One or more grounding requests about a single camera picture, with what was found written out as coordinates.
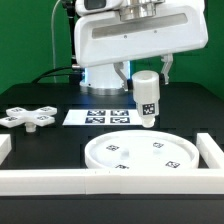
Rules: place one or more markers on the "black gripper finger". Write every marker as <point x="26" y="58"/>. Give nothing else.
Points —
<point x="118" y="69"/>
<point x="167" y="64"/>

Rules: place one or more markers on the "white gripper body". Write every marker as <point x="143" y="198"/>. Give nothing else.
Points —
<point x="104" y="38"/>

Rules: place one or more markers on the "white round table top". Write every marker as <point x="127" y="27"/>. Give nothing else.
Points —
<point x="141" y="149"/>

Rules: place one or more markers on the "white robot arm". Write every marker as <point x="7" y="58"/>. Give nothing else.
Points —
<point x="103" y="79"/>

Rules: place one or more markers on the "white marker sheet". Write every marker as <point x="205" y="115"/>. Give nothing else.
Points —
<point x="78" y="117"/>

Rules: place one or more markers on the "white cross-shaped table base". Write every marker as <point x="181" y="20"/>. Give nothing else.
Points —
<point x="31" y="119"/>

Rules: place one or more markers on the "white U-shaped boundary fence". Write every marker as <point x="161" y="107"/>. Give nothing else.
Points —
<point x="207" y="178"/>

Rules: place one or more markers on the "black camera stand pole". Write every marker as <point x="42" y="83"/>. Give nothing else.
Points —
<point x="69" y="6"/>

